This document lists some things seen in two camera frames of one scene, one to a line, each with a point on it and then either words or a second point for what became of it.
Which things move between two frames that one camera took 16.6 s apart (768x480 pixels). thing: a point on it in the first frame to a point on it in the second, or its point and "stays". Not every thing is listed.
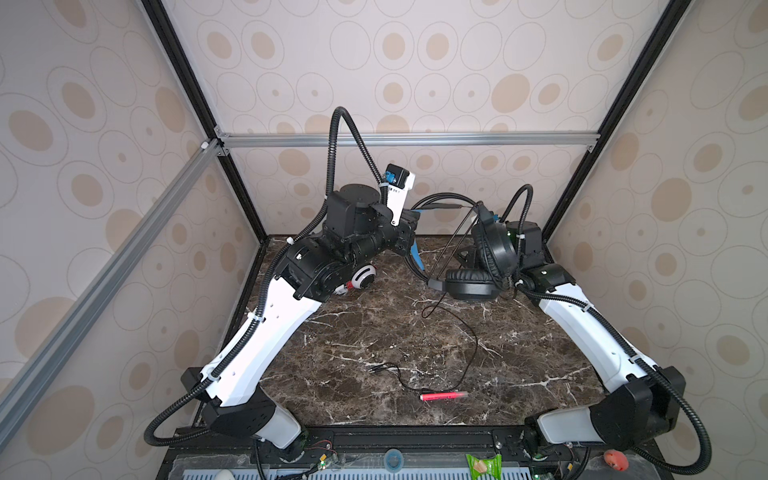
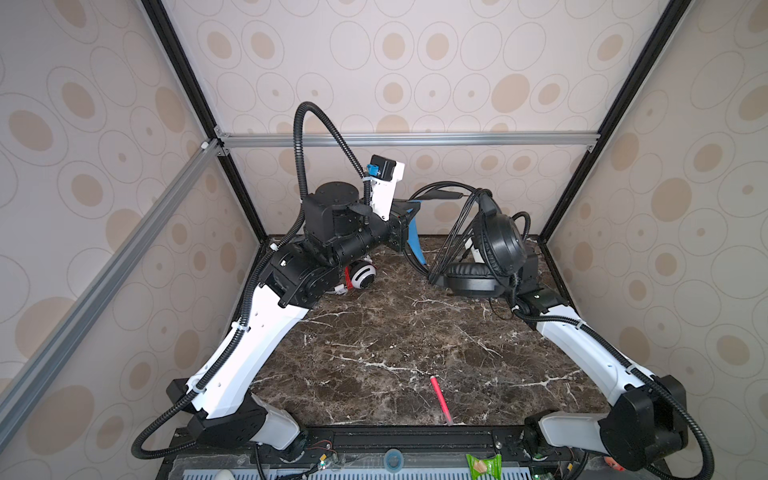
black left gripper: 407,221 stays
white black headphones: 362,278 stays
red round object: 616,460 stays
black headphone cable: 459,324 to 456,234
